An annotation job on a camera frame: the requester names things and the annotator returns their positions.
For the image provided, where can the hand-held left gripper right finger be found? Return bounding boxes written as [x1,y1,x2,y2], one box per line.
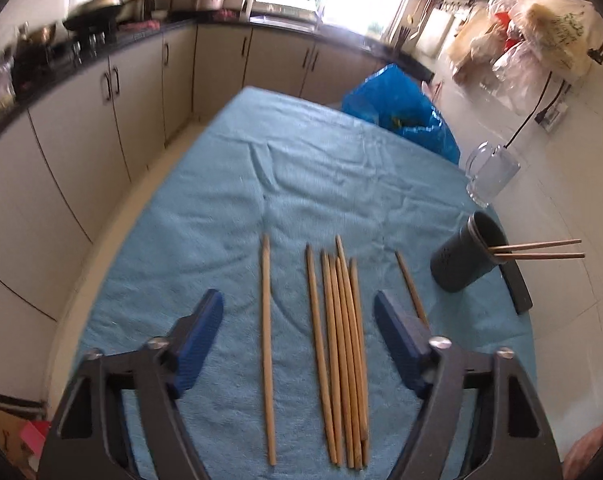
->
[374,290,565,480]

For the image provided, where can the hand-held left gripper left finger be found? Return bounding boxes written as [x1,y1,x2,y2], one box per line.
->
[37,288,225,480]

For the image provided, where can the wooden chopstick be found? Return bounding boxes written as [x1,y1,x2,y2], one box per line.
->
[492,252,586,262]
[260,233,277,467]
[349,258,371,463]
[395,251,430,328]
[305,243,338,465]
[335,257,363,470]
[335,234,369,443]
[328,254,356,470]
[489,239,582,252]
[321,250,344,466]

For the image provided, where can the dark grey chopstick holder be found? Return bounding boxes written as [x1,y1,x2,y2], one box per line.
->
[430,210,507,293]

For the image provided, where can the black smartphone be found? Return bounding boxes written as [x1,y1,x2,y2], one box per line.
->
[499,260,533,316]

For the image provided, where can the blue towel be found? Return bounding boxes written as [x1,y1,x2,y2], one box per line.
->
[74,85,538,480]

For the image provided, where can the clear glass mug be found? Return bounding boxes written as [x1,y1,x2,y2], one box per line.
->
[464,141,522,209]

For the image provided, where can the cardboard box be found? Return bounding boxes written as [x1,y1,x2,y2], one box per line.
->
[0,400,52,480]

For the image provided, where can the pink cloth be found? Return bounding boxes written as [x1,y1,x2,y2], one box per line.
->
[561,410,603,480]

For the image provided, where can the blue plastic bag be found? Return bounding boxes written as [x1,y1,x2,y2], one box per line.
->
[341,63,461,166]

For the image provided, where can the cream lower kitchen cabinets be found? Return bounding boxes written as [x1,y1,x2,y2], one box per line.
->
[0,22,397,321]

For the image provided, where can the clear plastic bag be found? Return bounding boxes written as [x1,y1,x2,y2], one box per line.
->
[489,40,552,113]

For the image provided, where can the crumpled plastic bag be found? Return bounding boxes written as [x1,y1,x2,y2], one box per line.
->
[449,7,512,86]

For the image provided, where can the white cutting board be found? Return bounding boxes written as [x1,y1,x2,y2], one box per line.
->
[416,10,455,58]

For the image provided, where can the gas stove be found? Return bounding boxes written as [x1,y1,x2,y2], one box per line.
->
[56,20,122,56]

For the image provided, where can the black kitchen countertop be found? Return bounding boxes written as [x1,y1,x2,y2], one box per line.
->
[0,12,435,146]

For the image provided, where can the metal cooking pot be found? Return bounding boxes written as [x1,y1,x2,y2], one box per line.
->
[16,22,59,53]

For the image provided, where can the black wok with lid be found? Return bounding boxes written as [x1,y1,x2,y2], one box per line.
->
[61,0,127,31]

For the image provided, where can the white printed plastic bag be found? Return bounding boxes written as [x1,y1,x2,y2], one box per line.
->
[509,0,599,78]

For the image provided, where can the black power cable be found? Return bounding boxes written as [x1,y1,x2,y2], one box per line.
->
[504,67,555,148]

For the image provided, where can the wall power socket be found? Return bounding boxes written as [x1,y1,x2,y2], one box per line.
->
[534,95,569,133]

